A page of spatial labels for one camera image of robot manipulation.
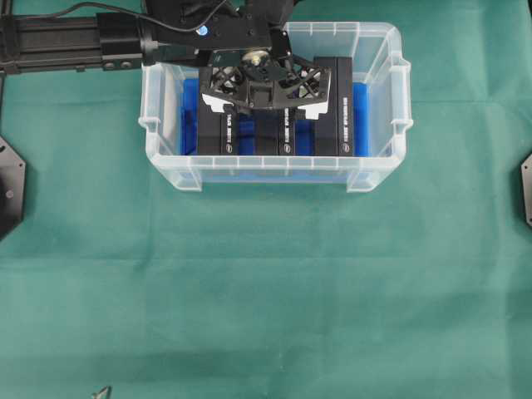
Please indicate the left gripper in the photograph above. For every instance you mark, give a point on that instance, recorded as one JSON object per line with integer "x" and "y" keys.
{"x": 242, "y": 54}

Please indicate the black box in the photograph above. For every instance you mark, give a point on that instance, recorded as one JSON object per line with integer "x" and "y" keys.
{"x": 217, "y": 133}
{"x": 275, "y": 132}
{"x": 334, "y": 131}

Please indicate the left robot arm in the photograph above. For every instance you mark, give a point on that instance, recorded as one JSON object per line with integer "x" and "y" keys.
{"x": 111, "y": 40}

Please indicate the clear plastic storage case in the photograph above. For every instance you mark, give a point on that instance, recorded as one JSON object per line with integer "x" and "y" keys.
{"x": 376, "y": 52}

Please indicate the blue cloth liner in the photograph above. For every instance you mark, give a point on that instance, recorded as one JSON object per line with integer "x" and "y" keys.
{"x": 303, "y": 129}

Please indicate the small metal clip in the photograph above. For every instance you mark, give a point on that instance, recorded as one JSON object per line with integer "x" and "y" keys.
{"x": 104, "y": 393}

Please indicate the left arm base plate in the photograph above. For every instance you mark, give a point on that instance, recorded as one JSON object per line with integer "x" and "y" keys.
{"x": 13, "y": 174}

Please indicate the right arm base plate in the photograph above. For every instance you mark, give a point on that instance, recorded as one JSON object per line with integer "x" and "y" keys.
{"x": 525, "y": 189}

